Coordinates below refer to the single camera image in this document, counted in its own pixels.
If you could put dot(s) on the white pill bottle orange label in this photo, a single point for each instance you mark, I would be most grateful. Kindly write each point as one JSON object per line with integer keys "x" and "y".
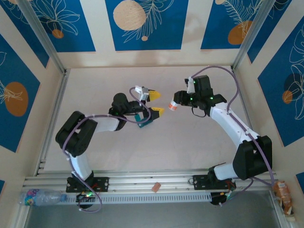
{"x": 173, "y": 107}

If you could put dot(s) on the teal pill organizer box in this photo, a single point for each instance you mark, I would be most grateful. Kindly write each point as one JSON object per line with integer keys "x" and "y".
{"x": 142, "y": 124}

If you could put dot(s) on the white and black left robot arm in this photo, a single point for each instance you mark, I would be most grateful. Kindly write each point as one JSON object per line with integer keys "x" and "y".
{"x": 107, "y": 123}

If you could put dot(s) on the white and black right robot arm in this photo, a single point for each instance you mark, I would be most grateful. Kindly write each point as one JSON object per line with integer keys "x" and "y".
{"x": 228, "y": 123}

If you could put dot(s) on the small brown block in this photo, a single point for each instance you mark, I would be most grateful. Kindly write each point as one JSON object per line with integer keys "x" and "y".
{"x": 156, "y": 187}

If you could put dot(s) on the black controller board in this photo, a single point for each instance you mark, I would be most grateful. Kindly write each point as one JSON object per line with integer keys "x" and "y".
{"x": 84, "y": 197}
{"x": 219, "y": 198}

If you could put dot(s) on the clear plastic water bottle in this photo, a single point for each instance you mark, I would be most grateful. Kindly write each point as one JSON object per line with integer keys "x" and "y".
{"x": 42, "y": 197}

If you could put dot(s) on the orange snack packet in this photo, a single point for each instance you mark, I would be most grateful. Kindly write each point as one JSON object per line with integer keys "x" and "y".
{"x": 282, "y": 197}

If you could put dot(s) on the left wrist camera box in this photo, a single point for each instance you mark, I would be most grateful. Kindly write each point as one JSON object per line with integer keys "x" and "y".
{"x": 141, "y": 92}

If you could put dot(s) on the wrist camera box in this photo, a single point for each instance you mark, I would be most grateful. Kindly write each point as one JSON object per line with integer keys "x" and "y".
{"x": 190, "y": 86}
{"x": 141, "y": 92}

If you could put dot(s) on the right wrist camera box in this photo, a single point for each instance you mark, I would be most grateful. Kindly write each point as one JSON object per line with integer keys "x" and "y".
{"x": 190, "y": 86}

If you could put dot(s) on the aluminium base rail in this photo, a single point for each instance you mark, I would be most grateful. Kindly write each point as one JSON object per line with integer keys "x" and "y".
{"x": 147, "y": 177}

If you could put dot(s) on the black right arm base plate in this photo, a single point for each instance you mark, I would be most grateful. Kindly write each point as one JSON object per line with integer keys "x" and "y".
{"x": 200, "y": 181}

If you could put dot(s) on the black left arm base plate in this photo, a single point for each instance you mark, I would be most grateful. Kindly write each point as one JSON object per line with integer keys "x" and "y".
{"x": 102, "y": 184}

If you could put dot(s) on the aluminium frame post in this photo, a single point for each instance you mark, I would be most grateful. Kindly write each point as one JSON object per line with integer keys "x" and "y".
{"x": 42, "y": 35}
{"x": 254, "y": 31}

